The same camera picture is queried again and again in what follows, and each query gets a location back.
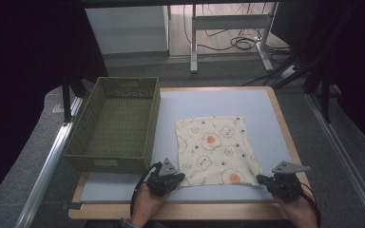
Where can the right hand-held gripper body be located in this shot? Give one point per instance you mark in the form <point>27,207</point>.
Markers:
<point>285,186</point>

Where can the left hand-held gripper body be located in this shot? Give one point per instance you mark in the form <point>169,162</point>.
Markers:
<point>160,185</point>

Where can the cream towel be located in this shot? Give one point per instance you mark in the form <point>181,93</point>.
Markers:
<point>215,152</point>

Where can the green woven basket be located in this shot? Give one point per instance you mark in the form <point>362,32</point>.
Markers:
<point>120,126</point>

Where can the person's left hand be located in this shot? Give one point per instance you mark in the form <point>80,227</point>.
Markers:
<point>145,205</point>

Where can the person's right hand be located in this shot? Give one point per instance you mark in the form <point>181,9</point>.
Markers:
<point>299,212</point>

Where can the light blue foam mat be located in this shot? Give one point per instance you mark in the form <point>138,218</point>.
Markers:
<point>221,103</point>

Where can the black tripod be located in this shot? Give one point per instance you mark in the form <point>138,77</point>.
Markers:
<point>324,95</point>

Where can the white power strip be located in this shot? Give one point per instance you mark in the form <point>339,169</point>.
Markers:
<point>289,71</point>

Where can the black metal stand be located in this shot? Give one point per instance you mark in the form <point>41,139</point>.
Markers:
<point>66,101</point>

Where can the white floor sticker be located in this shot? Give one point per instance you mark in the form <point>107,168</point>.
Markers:
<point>58,109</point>

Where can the dark curtain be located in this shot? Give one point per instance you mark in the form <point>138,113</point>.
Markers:
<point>358,63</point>
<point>22,63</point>

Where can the white cabinet panel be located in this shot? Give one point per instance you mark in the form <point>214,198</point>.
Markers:
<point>126,30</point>

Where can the white metal desk frame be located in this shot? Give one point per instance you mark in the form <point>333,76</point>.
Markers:
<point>229,21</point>

